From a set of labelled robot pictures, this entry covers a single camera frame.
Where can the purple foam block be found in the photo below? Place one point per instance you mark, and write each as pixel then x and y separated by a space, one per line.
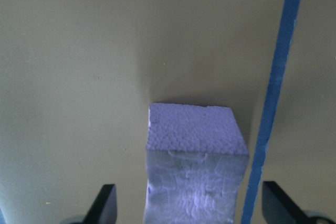
pixel 194 142

